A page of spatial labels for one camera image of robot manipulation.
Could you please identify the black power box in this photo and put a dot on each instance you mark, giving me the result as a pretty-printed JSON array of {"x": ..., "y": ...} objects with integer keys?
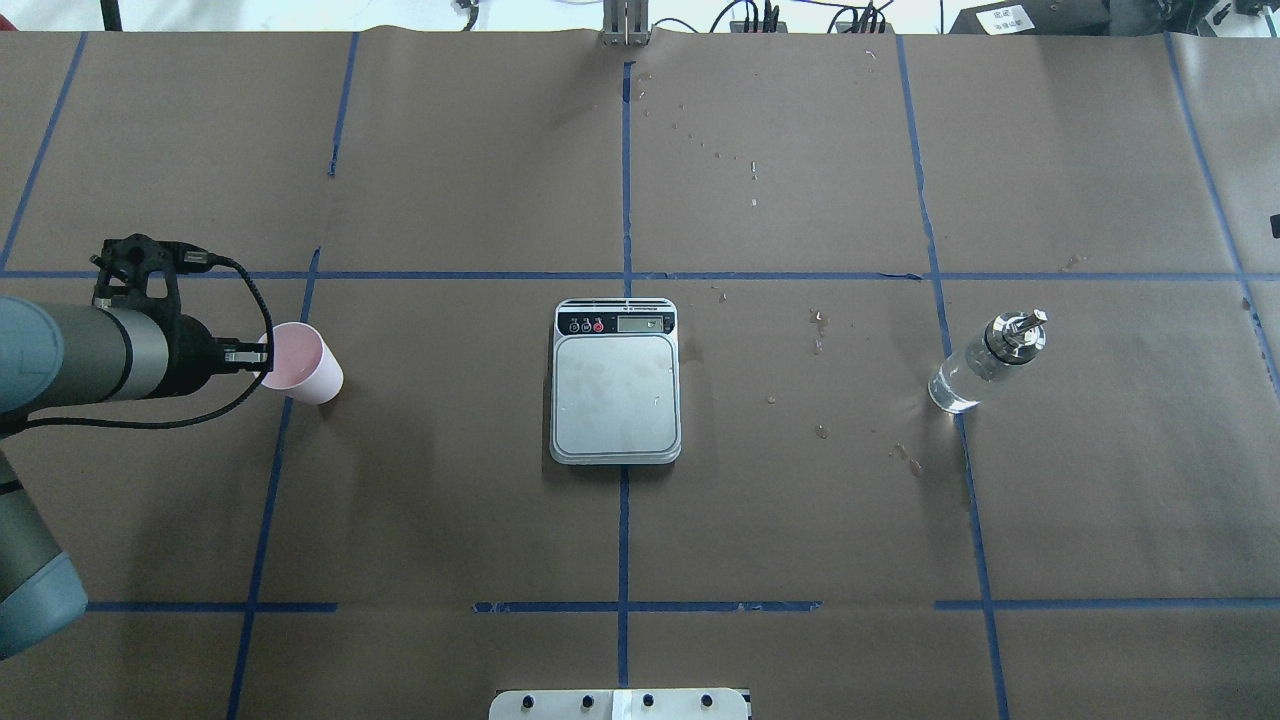
[{"x": 1043, "y": 18}]

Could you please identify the silver digital kitchen scale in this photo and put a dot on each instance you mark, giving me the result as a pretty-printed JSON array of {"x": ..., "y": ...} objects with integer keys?
[{"x": 615, "y": 390}]

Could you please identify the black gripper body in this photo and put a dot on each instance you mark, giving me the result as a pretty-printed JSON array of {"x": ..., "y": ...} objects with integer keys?
[{"x": 192, "y": 353}]

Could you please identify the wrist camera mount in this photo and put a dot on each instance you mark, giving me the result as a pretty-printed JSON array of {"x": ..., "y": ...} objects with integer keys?
[{"x": 140, "y": 274}]

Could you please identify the clear glass sauce bottle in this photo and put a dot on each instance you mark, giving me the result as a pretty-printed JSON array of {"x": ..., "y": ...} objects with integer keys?
[{"x": 1004, "y": 346}]

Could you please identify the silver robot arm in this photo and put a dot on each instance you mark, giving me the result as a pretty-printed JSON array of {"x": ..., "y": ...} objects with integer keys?
[{"x": 61, "y": 355}]

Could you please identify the aluminium frame post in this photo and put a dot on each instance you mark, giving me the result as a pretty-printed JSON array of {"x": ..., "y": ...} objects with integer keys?
[{"x": 626, "y": 23}]

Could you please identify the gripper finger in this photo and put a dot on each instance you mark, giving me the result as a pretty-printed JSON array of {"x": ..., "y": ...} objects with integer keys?
[{"x": 245, "y": 355}]

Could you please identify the pink paper cup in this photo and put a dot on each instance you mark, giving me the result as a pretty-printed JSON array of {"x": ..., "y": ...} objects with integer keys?
[{"x": 304, "y": 367}]

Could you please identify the white camera mast base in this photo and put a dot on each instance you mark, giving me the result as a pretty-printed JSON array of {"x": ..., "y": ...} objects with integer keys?
[{"x": 623, "y": 703}]

